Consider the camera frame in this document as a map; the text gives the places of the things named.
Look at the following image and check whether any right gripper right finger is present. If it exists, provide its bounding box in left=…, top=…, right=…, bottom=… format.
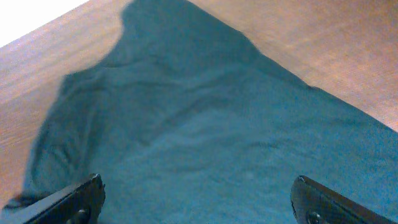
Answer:
left=290, top=175, right=395, bottom=224

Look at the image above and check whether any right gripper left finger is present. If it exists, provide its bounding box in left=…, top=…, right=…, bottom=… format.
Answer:
left=9, top=174, right=105, bottom=224

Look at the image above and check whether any dark green t-shirt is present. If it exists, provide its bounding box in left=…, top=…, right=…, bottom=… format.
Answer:
left=1, top=1, right=397, bottom=223

